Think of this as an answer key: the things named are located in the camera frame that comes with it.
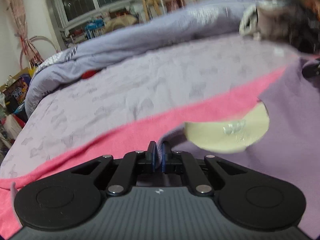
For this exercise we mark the lavender blue duvet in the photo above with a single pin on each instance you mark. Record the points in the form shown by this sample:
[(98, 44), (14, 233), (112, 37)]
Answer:
[(195, 21)]

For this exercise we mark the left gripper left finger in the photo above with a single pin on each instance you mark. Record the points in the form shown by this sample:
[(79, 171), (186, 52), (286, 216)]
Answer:
[(129, 168)]

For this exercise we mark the colourful toy box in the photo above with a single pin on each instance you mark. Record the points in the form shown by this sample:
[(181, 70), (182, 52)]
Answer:
[(15, 90)]

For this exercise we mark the wooden easel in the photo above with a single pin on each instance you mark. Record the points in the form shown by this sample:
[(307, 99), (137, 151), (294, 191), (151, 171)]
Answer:
[(150, 6)]

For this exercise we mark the pink tied left curtain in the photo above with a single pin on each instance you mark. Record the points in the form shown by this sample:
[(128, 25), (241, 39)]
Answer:
[(17, 10)]

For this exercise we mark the black and beige jacket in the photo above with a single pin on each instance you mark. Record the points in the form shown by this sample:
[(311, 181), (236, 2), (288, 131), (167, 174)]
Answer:
[(294, 21)]

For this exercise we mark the lilac patterned bed sheet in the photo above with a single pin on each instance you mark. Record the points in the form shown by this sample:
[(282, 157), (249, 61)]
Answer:
[(138, 87)]

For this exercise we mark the purple fleece sweater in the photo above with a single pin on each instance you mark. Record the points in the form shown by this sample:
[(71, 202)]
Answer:
[(256, 177)]

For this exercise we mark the pink hula hoop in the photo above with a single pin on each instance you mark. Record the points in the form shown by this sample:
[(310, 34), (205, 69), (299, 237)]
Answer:
[(32, 54)]

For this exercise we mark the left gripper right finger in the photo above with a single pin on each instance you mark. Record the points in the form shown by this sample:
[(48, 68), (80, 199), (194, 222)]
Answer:
[(186, 166)]

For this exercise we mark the pink fleece blanket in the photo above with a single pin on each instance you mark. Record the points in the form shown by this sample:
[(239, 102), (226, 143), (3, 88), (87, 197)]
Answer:
[(137, 132)]

